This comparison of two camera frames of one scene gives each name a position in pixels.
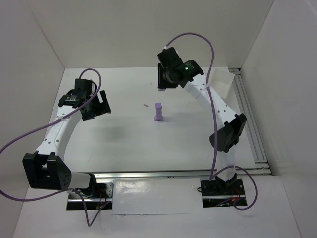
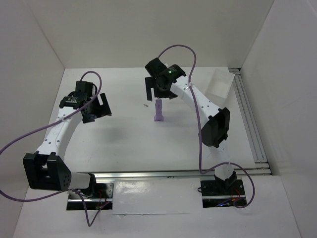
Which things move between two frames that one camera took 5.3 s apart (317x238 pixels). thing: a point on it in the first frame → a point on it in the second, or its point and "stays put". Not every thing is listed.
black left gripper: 96,107 stays put
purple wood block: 158,114 stays put
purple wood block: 158,117 stays put
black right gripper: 161,77 → 153,82
